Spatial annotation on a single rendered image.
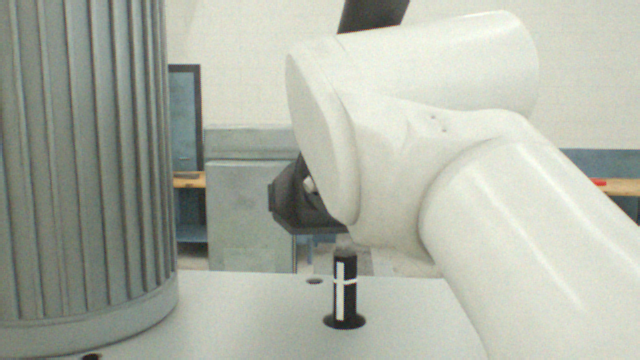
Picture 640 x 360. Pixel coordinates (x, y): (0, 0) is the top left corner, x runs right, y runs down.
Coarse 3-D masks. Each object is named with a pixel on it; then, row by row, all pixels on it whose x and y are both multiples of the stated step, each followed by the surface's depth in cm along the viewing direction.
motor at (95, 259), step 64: (0, 0) 39; (64, 0) 40; (128, 0) 44; (0, 64) 40; (64, 64) 41; (128, 64) 44; (0, 128) 40; (64, 128) 42; (128, 128) 45; (0, 192) 41; (64, 192) 42; (128, 192) 46; (0, 256) 42; (64, 256) 43; (128, 256) 46; (0, 320) 43; (64, 320) 44; (128, 320) 46
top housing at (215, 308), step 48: (192, 288) 58; (240, 288) 58; (288, 288) 58; (384, 288) 58; (432, 288) 58; (144, 336) 47; (192, 336) 47; (240, 336) 47; (288, 336) 47; (336, 336) 47; (384, 336) 47; (432, 336) 47
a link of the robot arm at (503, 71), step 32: (352, 0) 31; (384, 0) 30; (352, 32) 30; (384, 32) 29; (416, 32) 29; (448, 32) 29; (480, 32) 29; (512, 32) 29; (384, 64) 28; (416, 64) 28; (448, 64) 28; (480, 64) 29; (512, 64) 29; (416, 96) 28; (448, 96) 29; (480, 96) 29; (512, 96) 30
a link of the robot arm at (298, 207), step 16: (304, 160) 39; (288, 176) 48; (304, 176) 40; (272, 192) 48; (288, 192) 47; (304, 192) 43; (272, 208) 48; (288, 208) 47; (304, 208) 43; (320, 208) 41; (288, 224) 47; (304, 224) 46; (320, 224) 47; (336, 224) 47
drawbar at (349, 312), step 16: (336, 256) 49; (352, 256) 49; (336, 272) 49; (352, 272) 49; (336, 288) 49; (352, 288) 49; (336, 304) 49; (352, 304) 49; (336, 320) 50; (352, 320) 50
